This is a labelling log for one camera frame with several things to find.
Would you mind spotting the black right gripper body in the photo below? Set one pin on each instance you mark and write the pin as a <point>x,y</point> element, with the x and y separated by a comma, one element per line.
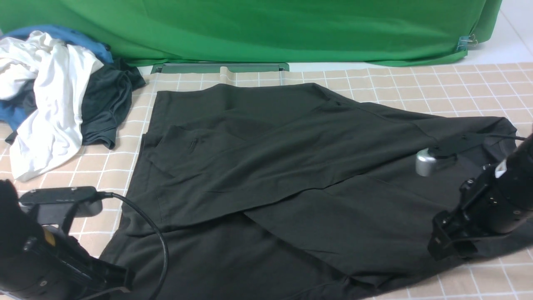
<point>489,208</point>

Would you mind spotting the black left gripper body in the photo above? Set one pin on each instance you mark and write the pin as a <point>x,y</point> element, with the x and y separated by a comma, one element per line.
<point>63,270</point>

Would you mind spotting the dark gray long-sleeved shirt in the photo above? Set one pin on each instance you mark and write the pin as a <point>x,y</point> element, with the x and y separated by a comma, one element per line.
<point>297,192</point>

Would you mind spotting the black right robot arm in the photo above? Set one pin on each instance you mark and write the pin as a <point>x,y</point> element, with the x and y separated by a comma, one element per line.
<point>520,158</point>

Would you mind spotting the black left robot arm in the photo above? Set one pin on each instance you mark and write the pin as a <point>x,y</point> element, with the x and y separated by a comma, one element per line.
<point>16,226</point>

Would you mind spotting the dark teal crumpled shirt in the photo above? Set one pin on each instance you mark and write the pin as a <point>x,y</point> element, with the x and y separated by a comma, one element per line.
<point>107,101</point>

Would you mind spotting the white crumpled shirt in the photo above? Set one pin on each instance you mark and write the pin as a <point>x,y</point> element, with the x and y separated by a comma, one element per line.
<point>51,135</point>

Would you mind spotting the beige checkered tablecloth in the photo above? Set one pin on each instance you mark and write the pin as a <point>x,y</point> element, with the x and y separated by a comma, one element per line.
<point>503,90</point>

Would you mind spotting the blue crumpled garment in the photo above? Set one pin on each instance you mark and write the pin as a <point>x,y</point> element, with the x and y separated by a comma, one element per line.
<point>62,39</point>

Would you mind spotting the blue binder clip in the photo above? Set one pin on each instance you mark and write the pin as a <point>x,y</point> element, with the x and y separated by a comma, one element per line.
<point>465,42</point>

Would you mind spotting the green backdrop cloth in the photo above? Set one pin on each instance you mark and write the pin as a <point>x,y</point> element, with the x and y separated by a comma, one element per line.
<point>395,33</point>

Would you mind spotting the green metal bar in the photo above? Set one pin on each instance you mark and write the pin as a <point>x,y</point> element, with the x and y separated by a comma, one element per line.
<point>214,67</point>

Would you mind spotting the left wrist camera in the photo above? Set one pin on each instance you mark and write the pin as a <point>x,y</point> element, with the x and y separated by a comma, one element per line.
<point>59,206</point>

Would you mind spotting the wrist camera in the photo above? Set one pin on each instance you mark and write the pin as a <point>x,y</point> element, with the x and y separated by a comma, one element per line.
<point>445,153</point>
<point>59,206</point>

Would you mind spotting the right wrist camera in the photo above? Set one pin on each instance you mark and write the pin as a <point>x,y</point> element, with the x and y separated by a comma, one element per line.
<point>445,153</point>

